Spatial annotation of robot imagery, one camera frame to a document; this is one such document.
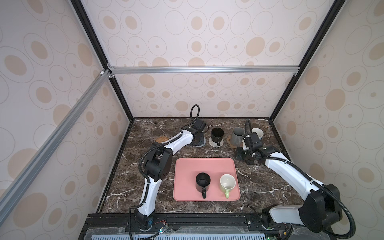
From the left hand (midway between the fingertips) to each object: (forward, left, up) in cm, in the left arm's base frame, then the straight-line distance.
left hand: (203, 138), depth 97 cm
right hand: (-14, -18, +4) cm, 23 cm away
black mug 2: (+7, -10, -5) cm, 13 cm away
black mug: (-26, +1, -4) cm, 27 cm away
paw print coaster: (+3, -18, -8) cm, 20 cm away
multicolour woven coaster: (-1, -8, -6) cm, 10 cm away
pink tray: (-19, +11, -8) cm, 23 cm away
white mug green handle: (-27, -13, -5) cm, 30 cm away
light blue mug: (+5, -37, +1) cm, 37 cm away
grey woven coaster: (-1, +1, -8) cm, 8 cm away
